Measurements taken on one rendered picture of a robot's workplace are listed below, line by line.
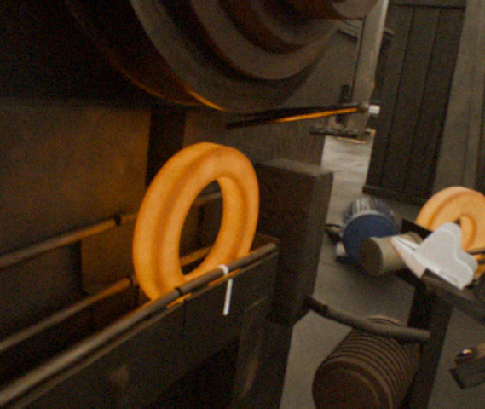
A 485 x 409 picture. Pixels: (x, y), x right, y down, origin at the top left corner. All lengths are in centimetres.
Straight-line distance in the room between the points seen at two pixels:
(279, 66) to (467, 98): 274
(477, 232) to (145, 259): 62
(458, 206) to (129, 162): 56
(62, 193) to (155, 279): 11
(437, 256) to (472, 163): 261
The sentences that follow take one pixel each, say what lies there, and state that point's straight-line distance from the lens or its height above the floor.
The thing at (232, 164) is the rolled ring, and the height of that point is 82.
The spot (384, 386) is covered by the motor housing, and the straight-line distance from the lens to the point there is 78.
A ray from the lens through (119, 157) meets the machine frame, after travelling 51.
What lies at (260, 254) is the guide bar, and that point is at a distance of 60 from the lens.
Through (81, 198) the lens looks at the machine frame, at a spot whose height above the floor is 79.
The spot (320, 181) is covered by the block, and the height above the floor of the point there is 79.
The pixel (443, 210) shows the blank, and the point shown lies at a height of 75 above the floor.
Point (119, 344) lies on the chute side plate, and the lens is 42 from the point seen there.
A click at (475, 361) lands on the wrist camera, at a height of 66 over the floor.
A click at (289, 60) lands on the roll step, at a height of 94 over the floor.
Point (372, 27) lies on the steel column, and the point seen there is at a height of 203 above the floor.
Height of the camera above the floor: 92
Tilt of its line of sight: 14 degrees down
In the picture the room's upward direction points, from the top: 8 degrees clockwise
